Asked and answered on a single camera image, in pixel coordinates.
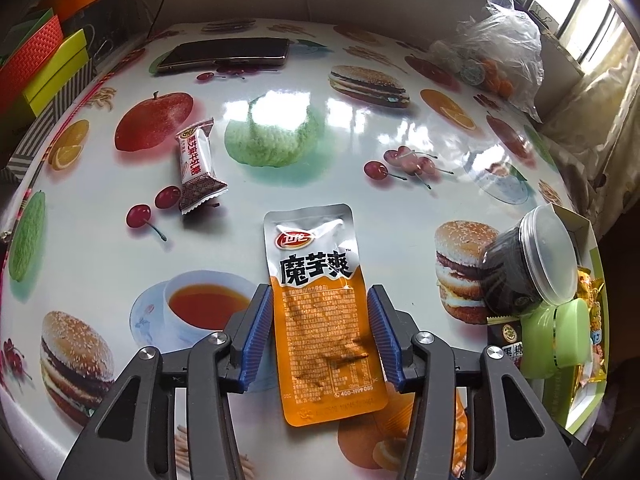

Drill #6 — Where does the dark brown candy packet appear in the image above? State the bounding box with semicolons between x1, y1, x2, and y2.
487;314;526;367

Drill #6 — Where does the yellow-green box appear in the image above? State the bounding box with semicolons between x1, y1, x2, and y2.
22;29;90;117

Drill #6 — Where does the orange and silver snack pouch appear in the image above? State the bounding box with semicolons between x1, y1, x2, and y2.
263;203;389;428

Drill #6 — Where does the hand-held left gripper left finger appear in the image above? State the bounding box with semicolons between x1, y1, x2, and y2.
57;284;275;480

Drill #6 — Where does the white brown-patterned candy packet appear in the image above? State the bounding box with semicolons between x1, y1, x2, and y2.
175;117;229;217

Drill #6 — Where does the dark smartphone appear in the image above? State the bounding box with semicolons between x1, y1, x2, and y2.
157;37;291;74

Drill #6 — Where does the jar with clear lid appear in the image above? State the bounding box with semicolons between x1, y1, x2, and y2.
481;205;582;314

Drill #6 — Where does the jar with green lid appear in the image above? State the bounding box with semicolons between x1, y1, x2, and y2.
520;297;592;380

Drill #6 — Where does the window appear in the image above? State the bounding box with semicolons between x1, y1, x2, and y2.
500;0;640;77

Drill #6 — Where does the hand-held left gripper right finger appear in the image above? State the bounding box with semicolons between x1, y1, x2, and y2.
366;285;583;480

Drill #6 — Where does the red textured box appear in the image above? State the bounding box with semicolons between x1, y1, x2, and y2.
0;14;67;88

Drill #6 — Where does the clear plastic bag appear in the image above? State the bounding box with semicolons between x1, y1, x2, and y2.
429;0;545;117

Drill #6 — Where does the white box with green lining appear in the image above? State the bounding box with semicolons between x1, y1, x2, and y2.
542;204;610;433

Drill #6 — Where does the beige patterned curtain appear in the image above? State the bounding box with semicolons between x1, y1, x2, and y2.
541;72;640;223

